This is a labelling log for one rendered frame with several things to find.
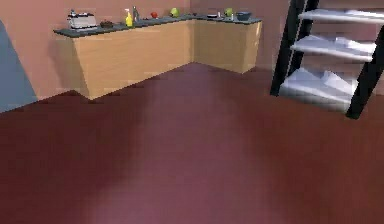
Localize silver toaster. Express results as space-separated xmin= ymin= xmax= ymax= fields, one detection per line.
xmin=67 ymin=9 xmax=98 ymax=31

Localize wooden kitchen counter dark top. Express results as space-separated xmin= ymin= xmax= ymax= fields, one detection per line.
xmin=53 ymin=13 xmax=264 ymax=101

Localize black shelf white boards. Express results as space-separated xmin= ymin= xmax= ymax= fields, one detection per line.
xmin=269 ymin=0 xmax=384 ymax=120

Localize blue bowl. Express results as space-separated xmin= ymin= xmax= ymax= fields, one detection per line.
xmin=235 ymin=11 xmax=253 ymax=22

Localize yellow spray bottle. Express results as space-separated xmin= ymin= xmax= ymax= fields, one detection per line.
xmin=124 ymin=8 xmax=134 ymax=28

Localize grey blue door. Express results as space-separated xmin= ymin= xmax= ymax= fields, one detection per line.
xmin=0 ymin=19 xmax=38 ymax=114

